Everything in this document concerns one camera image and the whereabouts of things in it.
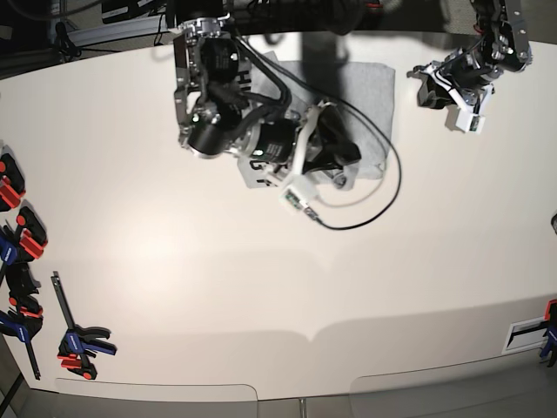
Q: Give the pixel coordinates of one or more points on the dark object right edge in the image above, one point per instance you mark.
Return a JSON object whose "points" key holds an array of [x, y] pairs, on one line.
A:
{"points": [[553, 223]]}

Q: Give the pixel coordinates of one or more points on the red black clamp top left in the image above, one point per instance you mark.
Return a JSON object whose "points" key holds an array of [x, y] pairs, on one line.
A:
{"points": [[12, 183]]}

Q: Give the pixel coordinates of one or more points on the blue clamp right edge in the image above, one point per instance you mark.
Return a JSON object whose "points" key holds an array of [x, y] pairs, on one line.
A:
{"points": [[549, 349]]}

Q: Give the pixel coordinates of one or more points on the blue clamp lower left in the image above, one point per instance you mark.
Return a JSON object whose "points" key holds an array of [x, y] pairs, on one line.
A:
{"points": [[24, 319]]}

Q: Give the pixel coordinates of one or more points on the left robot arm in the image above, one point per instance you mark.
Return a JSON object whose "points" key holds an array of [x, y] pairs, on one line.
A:
{"points": [[502, 33]]}

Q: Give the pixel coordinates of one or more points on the white label sticker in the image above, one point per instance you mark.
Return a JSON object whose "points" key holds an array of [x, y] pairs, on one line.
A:
{"points": [[525, 335]]}

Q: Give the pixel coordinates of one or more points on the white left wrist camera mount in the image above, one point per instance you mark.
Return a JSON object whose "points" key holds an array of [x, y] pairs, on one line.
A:
{"points": [[470, 111]]}

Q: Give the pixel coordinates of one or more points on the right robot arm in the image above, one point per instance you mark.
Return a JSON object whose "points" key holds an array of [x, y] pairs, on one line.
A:
{"points": [[232, 100]]}

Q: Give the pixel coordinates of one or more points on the blue bar clamp on table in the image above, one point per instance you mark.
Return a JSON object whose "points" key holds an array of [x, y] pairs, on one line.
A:
{"points": [[80, 344]]}

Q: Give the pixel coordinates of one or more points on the aluminium rail at back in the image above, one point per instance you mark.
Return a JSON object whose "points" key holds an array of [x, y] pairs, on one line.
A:
{"points": [[139, 27]]}

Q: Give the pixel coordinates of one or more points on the blue red clamp middle left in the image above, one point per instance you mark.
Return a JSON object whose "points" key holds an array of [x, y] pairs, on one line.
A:
{"points": [[24, 244]]}

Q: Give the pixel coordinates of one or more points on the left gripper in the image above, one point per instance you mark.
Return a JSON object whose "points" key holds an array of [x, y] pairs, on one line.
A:
{"points": [[464, 73]]}

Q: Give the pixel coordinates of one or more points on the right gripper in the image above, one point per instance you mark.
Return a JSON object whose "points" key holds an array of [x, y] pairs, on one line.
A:
{"points": [[272, 145]]}

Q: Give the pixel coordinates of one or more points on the grey T-shirt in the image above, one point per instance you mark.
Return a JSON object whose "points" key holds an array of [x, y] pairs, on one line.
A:
{"points": [[370, 88]]}

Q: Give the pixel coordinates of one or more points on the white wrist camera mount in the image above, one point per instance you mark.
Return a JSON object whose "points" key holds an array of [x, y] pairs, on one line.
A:
{"points": [[297, 192], [470, 111]]}

